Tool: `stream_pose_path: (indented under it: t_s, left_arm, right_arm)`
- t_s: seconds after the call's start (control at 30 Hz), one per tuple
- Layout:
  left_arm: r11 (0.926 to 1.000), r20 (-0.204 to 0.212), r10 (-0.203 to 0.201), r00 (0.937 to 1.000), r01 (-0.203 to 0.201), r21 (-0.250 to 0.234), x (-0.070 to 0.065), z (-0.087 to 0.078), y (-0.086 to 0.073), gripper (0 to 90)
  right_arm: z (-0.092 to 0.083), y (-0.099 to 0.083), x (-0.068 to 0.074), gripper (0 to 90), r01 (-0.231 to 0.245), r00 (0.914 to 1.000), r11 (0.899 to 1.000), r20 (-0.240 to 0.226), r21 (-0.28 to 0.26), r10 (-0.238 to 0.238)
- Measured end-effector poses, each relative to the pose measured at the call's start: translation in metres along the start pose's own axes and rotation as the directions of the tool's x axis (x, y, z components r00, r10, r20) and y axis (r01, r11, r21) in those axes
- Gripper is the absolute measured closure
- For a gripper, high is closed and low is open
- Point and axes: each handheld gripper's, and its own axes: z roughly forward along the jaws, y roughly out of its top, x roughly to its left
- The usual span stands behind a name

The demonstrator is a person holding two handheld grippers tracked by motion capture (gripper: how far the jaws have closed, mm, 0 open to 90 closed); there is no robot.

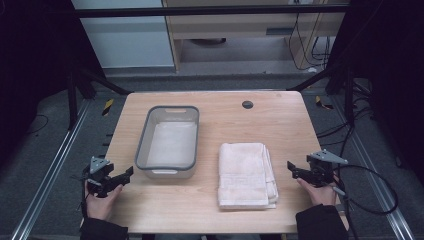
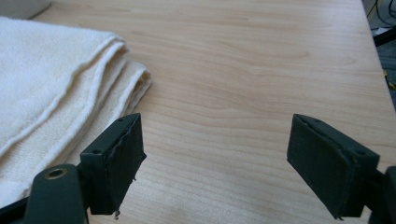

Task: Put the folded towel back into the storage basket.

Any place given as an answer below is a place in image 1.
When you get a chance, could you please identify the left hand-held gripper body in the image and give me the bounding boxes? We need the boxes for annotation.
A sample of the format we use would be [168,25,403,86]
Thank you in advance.
[82,155,116,199]

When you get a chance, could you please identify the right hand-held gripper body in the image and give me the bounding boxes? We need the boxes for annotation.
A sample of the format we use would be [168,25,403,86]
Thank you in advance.
[305,148,349,188]

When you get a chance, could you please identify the person's left hand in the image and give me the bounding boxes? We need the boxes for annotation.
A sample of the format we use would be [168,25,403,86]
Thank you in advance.
[84,183,125,221]

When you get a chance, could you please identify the person's right hand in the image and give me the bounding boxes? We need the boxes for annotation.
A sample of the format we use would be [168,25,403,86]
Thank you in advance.
[296,176,342,208]

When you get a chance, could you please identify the folded white towel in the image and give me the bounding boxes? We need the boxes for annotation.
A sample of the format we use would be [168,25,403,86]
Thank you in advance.
[216,142,280,211]

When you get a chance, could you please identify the white basin with grey rim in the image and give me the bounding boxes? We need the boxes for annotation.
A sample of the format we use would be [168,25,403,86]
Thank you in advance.
[134,105,201,180]

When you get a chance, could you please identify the yellow black striped tape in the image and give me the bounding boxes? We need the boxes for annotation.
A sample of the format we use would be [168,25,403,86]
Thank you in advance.
[314,95,335,111]
[101,98,115,117]

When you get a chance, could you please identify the black metal stand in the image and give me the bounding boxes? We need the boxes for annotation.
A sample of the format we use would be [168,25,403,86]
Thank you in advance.
[287,64,356,127]
[65,64,134,132]

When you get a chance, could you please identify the dark curtain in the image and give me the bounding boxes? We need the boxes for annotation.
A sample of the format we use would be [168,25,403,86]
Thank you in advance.
[0,0,105,169]
[327,0,424,186]

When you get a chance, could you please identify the white cabinet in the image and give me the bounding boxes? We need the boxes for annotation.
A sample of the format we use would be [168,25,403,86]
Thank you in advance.
[70,0,176,70]

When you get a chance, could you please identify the light wooden desk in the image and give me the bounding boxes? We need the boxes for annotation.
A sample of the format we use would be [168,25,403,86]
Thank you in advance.
[161,0,352,73]

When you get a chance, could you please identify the black horizontal bar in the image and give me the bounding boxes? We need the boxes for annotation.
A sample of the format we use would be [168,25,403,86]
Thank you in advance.
[73,4,350,19]

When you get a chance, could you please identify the aluminium floor rail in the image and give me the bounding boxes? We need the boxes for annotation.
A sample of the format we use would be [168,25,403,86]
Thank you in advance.
[332,95,417,240]
[9,99,92,240]

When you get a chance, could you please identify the thin black floor cable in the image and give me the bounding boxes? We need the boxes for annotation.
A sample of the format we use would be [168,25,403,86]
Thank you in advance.
[25,114,50,136]

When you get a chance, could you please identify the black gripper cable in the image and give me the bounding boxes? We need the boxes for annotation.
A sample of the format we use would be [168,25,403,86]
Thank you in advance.
[332,164,400,240]

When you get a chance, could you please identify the black hanging desk cable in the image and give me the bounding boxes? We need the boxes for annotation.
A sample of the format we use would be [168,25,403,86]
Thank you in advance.
[311,35,332,64]
[287,12,317,72]

